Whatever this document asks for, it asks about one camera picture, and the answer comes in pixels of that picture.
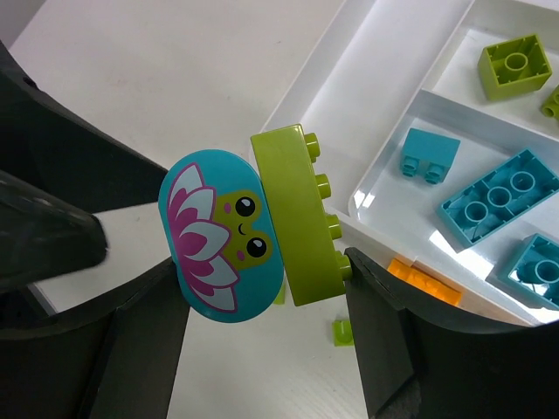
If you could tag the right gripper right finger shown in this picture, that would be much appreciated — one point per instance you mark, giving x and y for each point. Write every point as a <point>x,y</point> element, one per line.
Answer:
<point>419,357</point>

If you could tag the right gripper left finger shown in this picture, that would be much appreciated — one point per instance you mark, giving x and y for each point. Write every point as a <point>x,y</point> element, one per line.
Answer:
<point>114,356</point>

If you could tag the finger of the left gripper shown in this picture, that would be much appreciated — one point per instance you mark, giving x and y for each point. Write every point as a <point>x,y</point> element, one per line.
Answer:
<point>50,147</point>
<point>43,237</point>

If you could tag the small teal lego brick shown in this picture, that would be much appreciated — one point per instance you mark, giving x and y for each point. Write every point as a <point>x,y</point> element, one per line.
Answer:
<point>531,269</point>

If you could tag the long teal lego brick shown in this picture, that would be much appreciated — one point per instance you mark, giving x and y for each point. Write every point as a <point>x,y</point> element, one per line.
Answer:
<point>499,197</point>

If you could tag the frog picture lego block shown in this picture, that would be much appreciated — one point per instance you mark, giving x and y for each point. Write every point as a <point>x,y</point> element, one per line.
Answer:
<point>238,231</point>

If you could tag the teal curved lego brick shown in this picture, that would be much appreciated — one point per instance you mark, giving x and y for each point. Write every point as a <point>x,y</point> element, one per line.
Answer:
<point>428,155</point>

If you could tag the green lego brick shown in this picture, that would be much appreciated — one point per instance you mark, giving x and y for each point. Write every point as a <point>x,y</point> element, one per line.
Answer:
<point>550,106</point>
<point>513,68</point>

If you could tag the small green lego left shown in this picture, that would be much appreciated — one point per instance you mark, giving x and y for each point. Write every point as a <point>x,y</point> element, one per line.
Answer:
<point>342,333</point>

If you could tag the orange lego row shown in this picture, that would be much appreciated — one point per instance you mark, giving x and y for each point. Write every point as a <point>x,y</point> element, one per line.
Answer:
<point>424,282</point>

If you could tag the white compartment tray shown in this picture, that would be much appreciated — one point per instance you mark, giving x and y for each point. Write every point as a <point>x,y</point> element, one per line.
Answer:
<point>384,67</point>

